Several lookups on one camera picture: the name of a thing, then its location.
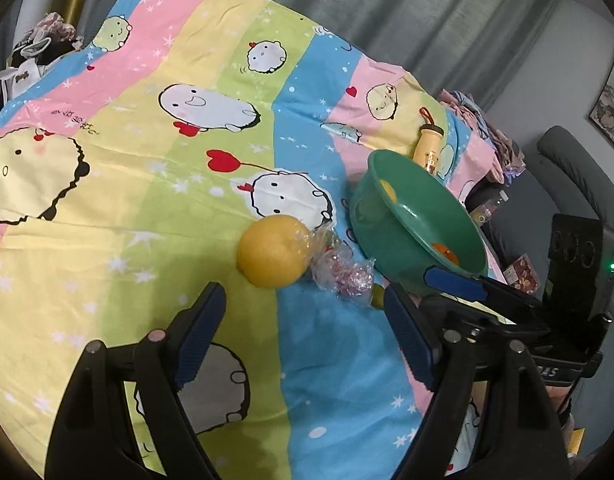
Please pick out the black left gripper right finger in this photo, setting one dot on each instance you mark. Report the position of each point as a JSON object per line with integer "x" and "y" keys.
{"x": 490, "y": 416}

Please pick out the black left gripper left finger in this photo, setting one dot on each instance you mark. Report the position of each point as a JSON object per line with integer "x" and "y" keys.
{"x": 121, "y": 416}

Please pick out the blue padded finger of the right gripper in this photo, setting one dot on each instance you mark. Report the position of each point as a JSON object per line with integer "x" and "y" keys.
{"x": 454, "y": 284}

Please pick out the small green fruit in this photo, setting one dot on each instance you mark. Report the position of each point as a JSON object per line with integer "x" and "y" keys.
{"x": 378, "y": 297}

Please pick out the red fruit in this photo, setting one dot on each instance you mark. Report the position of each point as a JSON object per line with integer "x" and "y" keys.
{"x": 336, "y": 270}
{"x": 324, "y": 240}

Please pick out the red fruit top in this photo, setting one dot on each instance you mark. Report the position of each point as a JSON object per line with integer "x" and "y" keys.
{"x": 324, "y": 240}

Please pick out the large yellow pomelo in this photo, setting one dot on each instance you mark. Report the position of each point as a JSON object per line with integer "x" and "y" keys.
{"x": 274, "y": 252}

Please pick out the orange fruit in basin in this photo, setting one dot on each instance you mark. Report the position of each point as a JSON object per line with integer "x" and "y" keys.
{"x": 447, "y": 253}

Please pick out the red patterned snack packet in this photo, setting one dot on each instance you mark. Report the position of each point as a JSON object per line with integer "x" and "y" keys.
{"x": 522, "y": 276}

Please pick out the clear plastic bottle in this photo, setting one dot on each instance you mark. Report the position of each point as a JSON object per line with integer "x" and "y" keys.
{"x": 484, "y": 212}

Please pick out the green plastic basin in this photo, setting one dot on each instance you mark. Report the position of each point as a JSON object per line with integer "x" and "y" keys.
{"x": 398, "y": 237}

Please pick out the yellow fruit in basin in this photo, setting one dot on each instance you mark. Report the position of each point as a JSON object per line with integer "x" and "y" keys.
{"x": 389, "y": 190}

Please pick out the grey sofa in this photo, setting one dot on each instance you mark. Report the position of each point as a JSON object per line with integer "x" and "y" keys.
{"x": 560, "y": 177}

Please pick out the grey curtain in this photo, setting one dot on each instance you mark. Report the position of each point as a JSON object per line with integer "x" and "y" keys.
{"x": 474, "y": 46}

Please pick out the colourful cartoon bed sheet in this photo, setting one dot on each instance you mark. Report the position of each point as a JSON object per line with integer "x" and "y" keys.
{"x": 129, "y": 173}

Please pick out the black white clutter pile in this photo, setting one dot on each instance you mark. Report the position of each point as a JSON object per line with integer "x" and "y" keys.
{"x": 37, "y": 53}

